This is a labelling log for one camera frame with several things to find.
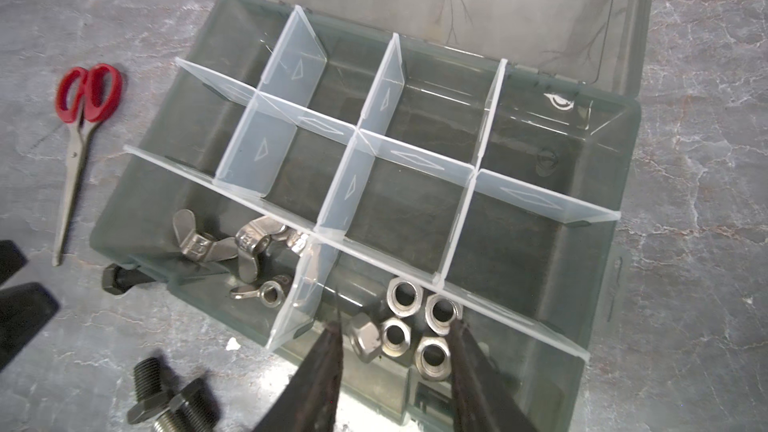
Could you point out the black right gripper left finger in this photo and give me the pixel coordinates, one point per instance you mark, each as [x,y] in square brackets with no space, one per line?
[310,400]

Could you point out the steel hex nut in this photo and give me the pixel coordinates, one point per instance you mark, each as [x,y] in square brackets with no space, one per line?
[404,297]
[395,336]
[433,359]
[365,337]
[440,312]

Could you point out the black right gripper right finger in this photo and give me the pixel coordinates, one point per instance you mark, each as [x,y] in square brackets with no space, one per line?
[480,399]

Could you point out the steel wing nut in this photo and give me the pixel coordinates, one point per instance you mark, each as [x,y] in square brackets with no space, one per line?
[272,292]
[253,239]
[295,241]
[199,247]

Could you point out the black hex bolt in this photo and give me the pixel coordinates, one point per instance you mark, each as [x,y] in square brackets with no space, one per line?
[117,280]
[152,397]

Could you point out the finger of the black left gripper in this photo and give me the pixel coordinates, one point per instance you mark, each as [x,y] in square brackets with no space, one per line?
[25,309]

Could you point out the grey plastic organizer box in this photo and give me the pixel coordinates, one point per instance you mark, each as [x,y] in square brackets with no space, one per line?
[478,148]

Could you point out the steel bolt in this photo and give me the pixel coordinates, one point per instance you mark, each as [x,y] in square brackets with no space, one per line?
[192,409]

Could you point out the red handled scissors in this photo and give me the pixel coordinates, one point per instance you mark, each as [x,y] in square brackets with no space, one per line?
[84,99]

